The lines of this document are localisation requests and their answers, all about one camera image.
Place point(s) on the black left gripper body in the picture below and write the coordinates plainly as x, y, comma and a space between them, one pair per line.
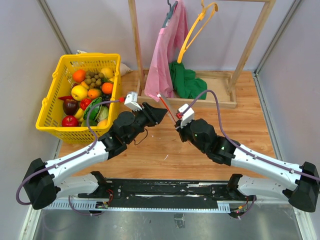
142, 118

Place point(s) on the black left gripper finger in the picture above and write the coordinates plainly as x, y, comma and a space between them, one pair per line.
155, 120
155, 112

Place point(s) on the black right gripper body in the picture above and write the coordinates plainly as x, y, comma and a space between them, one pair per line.
185, 132

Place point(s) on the yellow apple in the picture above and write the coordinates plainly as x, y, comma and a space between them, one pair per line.
79, 93

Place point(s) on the clear zip top bag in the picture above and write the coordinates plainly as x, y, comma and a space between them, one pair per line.
172, 113

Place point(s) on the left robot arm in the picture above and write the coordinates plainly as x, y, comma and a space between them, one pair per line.
42, 179

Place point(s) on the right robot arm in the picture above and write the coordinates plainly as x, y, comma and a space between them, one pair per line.
297, 184

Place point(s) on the pink shirt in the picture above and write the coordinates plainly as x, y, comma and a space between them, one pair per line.
170, 40

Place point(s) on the yellow orange fruit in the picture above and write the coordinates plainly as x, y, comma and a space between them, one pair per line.
102, 123

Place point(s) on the green cabbage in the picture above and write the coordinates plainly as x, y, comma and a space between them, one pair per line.
103, 114

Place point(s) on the green cloth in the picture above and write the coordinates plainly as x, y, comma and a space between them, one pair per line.
184, 81

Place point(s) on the dark grape bunch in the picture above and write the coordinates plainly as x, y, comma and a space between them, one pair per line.
106, 98

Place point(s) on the green mango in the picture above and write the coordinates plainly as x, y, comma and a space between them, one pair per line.
90, 123

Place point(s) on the yellow lemon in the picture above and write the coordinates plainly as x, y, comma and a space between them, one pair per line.
107, 72

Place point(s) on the wooden clothes rack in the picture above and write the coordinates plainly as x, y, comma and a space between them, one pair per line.
223, 81

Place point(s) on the red bell pepper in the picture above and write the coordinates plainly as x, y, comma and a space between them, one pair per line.
85, 103

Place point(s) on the brown longan bunch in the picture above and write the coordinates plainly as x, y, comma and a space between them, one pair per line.
94, 79

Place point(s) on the yellow banana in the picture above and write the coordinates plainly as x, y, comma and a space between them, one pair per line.
79, 114

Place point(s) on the bright red apple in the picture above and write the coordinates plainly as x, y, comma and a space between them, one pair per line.
69, 121

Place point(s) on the dark red apple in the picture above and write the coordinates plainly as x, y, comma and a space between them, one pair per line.
70, 107

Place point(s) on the red chili pepper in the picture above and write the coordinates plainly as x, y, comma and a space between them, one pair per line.
68, 97

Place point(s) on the yellow plastic basket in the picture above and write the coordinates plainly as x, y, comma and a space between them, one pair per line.
51, 113

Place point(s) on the grey clothes hanger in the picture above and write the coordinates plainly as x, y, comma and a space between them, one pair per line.
170, 12

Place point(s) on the yellow clothes hanger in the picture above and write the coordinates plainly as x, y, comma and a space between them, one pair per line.
195, 32

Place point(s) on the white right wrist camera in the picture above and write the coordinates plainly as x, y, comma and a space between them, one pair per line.
185, 114

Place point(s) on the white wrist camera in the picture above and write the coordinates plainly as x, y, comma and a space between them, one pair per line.
131, 101
185, 114

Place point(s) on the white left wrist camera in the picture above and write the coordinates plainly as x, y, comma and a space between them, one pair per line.
131, 101

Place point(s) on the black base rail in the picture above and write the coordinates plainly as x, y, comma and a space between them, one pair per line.
162, 195

